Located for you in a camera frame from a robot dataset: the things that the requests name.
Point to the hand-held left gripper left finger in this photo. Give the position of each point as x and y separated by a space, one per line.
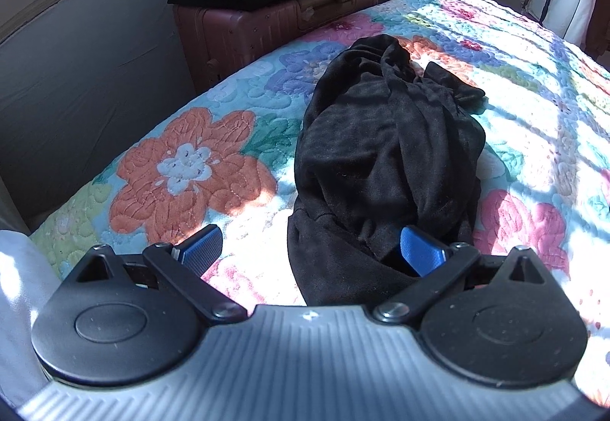
200 249

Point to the black sweater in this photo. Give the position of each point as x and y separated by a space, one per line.
386 154

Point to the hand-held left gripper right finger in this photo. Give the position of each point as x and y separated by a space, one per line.
419 252

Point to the floral quilt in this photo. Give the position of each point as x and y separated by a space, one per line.
200 173

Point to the pink suitcase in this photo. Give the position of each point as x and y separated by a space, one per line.
248 28

